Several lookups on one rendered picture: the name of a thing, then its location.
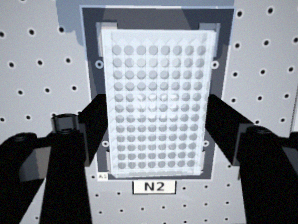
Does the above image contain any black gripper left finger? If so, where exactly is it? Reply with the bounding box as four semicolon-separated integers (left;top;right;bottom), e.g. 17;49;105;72
0;94;108;224

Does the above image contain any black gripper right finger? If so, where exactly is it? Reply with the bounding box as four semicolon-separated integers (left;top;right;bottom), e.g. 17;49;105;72
205;94;298;224

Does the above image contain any white well plate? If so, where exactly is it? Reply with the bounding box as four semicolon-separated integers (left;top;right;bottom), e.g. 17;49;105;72
101;29;216;178

